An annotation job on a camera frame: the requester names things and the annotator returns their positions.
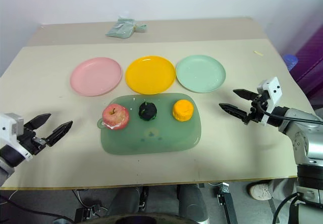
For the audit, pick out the small yellow scrap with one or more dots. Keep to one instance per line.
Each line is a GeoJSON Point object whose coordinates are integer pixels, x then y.
{"type": "Point", "coordinates": [258, 53]}

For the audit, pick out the white sneaker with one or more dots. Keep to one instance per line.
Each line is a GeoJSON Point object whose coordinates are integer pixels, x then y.
{"type": "Point", "coordinates": [261, 190]}

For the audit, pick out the light green plate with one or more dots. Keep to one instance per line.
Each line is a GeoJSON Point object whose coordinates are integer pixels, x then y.
{"type": "Point", "coordinates": [200, 73]}

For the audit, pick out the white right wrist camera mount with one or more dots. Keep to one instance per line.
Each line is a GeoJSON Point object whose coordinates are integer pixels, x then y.
{"type": "Point", "coordinates": [271, 94]}

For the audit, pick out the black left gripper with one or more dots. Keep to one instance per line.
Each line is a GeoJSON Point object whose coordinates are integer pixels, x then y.
{"type": "Point", "coordinates": [30, 140]}

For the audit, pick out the green translucent cutting board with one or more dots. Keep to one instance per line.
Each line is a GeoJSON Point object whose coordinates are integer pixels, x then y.
{"type": "Point", "coordinates": [154, 133]}

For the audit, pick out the purple box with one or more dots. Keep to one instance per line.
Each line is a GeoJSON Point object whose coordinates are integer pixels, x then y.
{"type": "Point", "coordinates": [311, 65]}

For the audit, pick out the dark avocado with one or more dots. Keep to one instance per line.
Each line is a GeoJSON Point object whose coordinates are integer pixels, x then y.
{"type": "Point", "coordinates": [148, 110]}

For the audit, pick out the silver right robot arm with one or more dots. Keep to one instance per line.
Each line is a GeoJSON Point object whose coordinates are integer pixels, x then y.
{"type": "Point", "coordinates": [300, 135]}

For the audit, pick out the blue bottle cap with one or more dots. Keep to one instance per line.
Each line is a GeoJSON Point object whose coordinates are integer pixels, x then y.
{"type": "Point", "coordinates": [290, 62]}

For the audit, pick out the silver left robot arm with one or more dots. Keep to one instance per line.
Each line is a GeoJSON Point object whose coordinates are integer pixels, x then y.
{"type": "Point", "coordinates": [6, 162]}

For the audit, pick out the yellow plate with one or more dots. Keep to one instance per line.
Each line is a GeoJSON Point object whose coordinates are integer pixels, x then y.
{"type": "Point", "coordinates": [150, 74]}

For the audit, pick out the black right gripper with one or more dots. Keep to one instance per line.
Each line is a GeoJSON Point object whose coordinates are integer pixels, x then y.
{"type": "Point", "coordinates": [256, 109]}

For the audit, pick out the crumpled green plastic bag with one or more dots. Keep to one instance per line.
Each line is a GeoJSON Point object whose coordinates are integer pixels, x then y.
{"type": "Point", "coordinates": [123, 27]}

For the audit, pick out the pink plate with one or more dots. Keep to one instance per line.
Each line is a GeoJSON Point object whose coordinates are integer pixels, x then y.
{"type": "Point", "coordinates": [96, 76]}

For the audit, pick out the orange yellow fruit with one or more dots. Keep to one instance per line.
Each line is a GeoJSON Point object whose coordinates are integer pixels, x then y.
{"type": "Point", "coordinates": [182, 110]}

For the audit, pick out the red apple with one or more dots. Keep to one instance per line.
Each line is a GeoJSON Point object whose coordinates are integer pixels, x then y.
{"type": "Point", "coordinates": [115, 116]}

